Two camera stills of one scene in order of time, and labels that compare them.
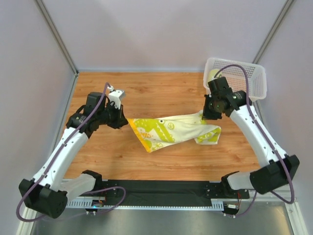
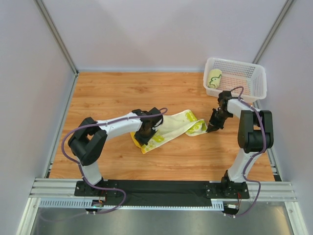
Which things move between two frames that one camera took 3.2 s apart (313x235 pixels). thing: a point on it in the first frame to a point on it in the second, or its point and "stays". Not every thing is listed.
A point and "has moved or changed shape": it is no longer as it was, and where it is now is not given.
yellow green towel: [157, 133] has moved or changed shape
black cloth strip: [165, 193] stays
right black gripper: [209, 110] to [217, 121]
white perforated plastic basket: [235, 78] stays
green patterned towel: [213, 72] stays
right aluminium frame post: [272, 32] stays
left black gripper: [117, 116] to [145, 133]
